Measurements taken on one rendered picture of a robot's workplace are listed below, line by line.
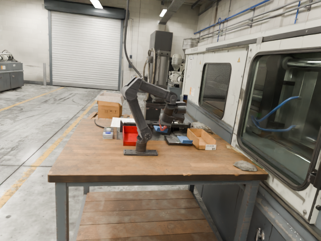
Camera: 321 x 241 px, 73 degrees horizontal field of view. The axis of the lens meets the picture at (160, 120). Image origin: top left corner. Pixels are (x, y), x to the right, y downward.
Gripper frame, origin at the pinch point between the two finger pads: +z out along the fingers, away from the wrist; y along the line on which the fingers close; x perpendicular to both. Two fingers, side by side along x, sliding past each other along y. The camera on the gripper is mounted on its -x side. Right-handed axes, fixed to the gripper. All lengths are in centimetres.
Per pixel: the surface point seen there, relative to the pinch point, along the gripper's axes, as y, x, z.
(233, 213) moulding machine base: -28, -66, 46
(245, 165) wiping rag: -29, -44, -10
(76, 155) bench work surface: -23, 47, 7
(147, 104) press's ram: 25.0, 9.1, 1.6
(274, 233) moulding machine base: -56, -63, 9
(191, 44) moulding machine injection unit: 473, -134, 117
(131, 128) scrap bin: 16.0, 17.5, 19.2
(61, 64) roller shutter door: 824, 315, 473
